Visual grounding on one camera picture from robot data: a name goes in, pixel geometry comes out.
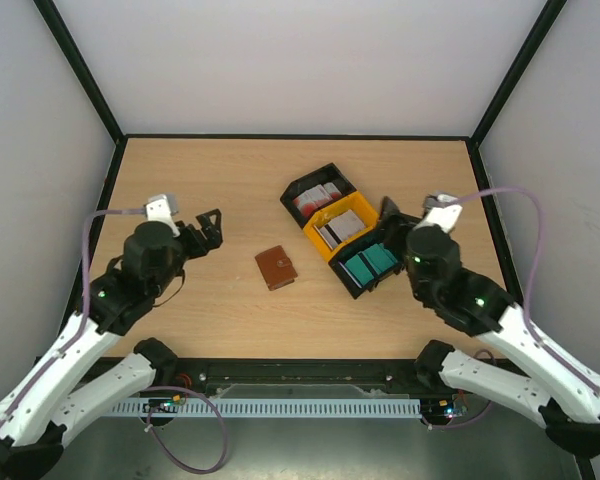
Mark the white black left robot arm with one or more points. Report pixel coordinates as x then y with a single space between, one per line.
46 411

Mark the light blue slotted cable duct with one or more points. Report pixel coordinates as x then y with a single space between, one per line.
377 408

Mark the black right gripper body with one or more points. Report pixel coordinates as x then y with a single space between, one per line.
397 228

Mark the brown leather card holder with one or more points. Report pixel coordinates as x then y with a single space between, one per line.
276 268

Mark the teal card stack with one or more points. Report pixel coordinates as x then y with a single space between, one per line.
368 265

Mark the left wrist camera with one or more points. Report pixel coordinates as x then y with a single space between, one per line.
162 208

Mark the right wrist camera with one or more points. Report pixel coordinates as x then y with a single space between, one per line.
442 210

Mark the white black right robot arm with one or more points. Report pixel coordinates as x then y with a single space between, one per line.
552 389

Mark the red white card stack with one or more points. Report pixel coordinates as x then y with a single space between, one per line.
312 199

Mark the black tray compartment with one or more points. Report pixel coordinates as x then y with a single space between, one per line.
325 174
349 250

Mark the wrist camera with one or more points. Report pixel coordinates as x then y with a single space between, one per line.
162 208
442 210

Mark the black left tray compartment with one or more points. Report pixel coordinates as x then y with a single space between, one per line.
325 174

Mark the black metal cage frame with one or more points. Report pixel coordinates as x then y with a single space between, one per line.
541 27

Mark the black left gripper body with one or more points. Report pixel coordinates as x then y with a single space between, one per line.
195 249

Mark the black right tray compartment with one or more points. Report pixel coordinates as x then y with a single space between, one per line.
349 250

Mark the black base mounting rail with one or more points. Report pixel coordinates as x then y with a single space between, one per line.
393 377

